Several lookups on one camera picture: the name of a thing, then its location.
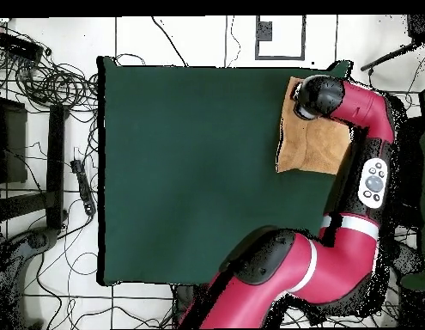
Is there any tangle of black cables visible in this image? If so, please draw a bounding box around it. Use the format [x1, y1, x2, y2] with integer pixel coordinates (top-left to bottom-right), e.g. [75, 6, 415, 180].
[12, 51, 100, 114]

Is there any dark green table cloth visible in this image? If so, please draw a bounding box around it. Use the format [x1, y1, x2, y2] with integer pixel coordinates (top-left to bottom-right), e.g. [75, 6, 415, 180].
[96, 56, 354, 288]

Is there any dark stand base with knob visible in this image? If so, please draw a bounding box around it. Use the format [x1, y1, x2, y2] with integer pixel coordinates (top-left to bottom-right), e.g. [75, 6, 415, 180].
[0, 226, 58, 329]
[386, 240, 425, 276]

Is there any orange terry towel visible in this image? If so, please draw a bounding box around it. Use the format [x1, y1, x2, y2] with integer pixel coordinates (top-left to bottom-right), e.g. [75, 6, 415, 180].
[275, 76, 354, 176]

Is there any black rod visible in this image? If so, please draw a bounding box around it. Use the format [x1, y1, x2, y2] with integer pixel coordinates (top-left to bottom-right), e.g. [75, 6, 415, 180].
[360, 37, 425, 72]

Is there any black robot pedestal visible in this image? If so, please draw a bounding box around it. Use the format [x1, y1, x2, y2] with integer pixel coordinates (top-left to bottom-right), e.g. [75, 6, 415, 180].
[172, 284, 203, 329]

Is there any black furniture block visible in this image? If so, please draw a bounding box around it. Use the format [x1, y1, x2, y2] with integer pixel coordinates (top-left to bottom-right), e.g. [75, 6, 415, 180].
[397, 116, 425, 221]
[0, 97, 29, 185]

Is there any black stand bar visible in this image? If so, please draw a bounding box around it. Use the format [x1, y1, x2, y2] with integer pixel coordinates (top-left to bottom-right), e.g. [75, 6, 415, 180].
[45, 104, 67, 231]

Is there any black rectangular box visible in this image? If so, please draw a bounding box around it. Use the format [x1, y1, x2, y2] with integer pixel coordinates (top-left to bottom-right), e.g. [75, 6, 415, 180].
[0, 32, 45, 63]

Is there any black power strip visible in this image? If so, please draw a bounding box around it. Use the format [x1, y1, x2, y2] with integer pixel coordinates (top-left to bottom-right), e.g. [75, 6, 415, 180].
[70, 158, 97, 217]

